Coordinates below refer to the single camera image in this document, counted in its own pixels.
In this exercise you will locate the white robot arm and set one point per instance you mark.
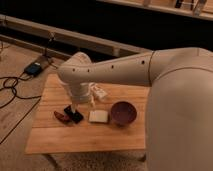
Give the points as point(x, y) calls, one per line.
point(179, 110)

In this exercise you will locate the dark red ceramic bowl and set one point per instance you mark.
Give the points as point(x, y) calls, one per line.
point(123, 113)

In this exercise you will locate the black smartphone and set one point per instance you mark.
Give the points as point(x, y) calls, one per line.
point(76, 116)

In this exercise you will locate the black power adapter box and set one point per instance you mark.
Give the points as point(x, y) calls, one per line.
point(33, 69)

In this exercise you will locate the white square sponge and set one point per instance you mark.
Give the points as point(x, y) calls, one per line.
point(99, 116)

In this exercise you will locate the wooden bench rail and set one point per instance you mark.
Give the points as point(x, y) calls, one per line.
point(80, 40)

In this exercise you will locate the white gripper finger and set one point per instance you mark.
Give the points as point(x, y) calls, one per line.
point(92, 102)
point(73, 107)

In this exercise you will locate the wooden table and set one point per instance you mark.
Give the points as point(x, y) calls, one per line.
point(48, 135)

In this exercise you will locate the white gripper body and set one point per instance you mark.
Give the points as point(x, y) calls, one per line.
point(86, 92)

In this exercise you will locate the dark red curved object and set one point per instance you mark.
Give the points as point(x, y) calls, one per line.
point(61, 117)

